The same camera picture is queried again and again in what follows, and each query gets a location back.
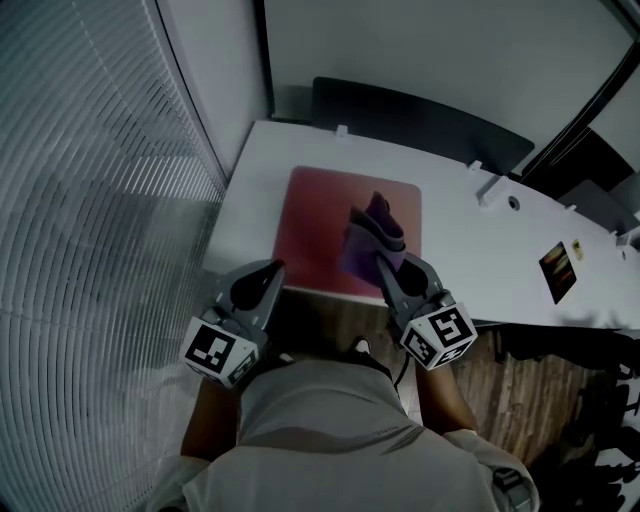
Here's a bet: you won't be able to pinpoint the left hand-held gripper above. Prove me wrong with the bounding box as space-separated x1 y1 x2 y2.
179 258 288 389

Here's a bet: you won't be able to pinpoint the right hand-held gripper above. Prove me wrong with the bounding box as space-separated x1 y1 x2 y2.
373 253 478 372

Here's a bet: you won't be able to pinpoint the purple cloth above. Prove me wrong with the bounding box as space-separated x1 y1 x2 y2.
338 189 408 288

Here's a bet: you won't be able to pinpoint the red desk mat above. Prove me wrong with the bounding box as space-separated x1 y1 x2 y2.
272 165 424 299

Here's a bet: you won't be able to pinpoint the person's right forearm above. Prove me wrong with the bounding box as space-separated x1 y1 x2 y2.
414 364 479 434

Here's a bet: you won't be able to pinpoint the person's left forearm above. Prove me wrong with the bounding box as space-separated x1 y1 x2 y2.
179 379 247 461

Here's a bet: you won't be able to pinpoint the dark printed card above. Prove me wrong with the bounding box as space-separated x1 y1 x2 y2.
538 240 578 307

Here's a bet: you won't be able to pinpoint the white desk socket strip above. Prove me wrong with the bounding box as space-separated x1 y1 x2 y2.
474 179 509 207

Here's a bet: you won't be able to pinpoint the dark desk partition panel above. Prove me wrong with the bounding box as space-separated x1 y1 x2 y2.
310 75 536 177
557 178 640 237

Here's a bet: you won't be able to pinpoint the person's white shirt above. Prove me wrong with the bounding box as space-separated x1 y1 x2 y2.
154 359 541 512

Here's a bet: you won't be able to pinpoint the grey venetian blinds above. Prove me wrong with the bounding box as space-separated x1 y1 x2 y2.
0 0 229 512

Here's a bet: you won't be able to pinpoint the black panel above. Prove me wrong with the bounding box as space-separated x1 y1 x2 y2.
519 127 635 194

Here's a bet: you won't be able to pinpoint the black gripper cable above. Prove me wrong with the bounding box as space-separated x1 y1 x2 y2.
392 357 414 390

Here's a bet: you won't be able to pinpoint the grey shoulder strap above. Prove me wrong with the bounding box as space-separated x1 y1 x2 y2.
492 464 534 512

